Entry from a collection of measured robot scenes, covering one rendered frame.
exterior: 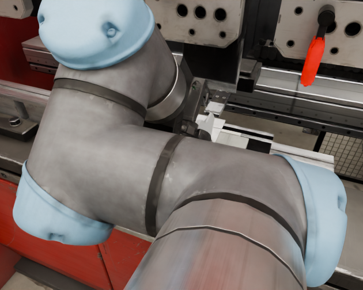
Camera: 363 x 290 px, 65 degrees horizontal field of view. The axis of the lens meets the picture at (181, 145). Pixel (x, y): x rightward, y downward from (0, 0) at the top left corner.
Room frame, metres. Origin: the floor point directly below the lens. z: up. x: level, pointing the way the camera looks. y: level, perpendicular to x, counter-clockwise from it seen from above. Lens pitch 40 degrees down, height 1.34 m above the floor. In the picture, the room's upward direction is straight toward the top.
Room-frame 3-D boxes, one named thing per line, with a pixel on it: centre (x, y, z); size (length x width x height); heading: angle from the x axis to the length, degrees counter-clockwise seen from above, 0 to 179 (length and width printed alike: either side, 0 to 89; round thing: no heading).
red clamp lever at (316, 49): (0.36, -0.17, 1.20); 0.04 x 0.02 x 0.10; 158
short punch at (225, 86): (0.48, -0.05, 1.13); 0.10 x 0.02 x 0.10; 68
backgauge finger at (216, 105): (0.63, -0.11, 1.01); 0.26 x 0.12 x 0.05; 158
